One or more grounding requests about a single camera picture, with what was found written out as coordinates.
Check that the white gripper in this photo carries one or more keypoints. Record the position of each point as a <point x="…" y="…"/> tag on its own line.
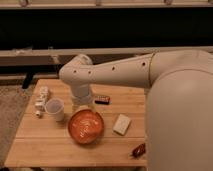
<point x="82" y="96"/>

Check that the white sponge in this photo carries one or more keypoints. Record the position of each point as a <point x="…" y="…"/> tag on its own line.
<point x="121" y="125"/>

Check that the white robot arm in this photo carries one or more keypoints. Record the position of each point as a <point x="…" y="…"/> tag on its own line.
<point x="179" y="105"/>

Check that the orange ceramic bowl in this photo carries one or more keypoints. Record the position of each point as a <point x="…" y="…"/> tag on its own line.
<point x="86" y="126"/>

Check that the dark rectangular snack bar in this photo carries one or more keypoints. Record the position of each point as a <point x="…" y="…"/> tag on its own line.
<point x="102" y="100"/>

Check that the translucent plastic cup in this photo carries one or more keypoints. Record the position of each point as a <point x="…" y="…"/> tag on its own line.
<point x="55" y="108"/>

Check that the dark red chili pepper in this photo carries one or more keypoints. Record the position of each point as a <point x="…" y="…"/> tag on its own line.
<point x="139" y="151"/>

